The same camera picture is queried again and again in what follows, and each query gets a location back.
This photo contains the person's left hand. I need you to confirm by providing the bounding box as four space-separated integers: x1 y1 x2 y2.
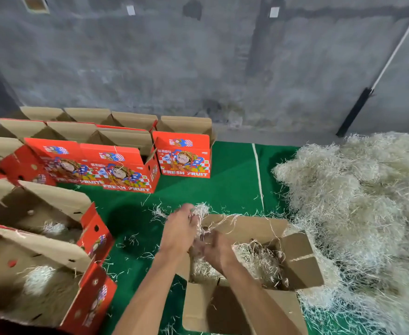
158 203 203 257

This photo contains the person's right forearm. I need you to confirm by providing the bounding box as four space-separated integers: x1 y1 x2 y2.
215 265 303 335

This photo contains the white pole with black grip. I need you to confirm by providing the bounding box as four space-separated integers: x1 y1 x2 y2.
335 0 409 139

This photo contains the person's left forearm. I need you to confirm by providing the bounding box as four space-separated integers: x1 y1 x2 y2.
112 248 191 335

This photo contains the group of red fruit boxes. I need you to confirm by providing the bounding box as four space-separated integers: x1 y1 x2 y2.
0 106 218 194

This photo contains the yellow framed wall plate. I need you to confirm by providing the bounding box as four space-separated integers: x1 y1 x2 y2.
20 0 51 14

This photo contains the person's right hand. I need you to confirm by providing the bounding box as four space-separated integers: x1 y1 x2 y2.
194 229 242 277

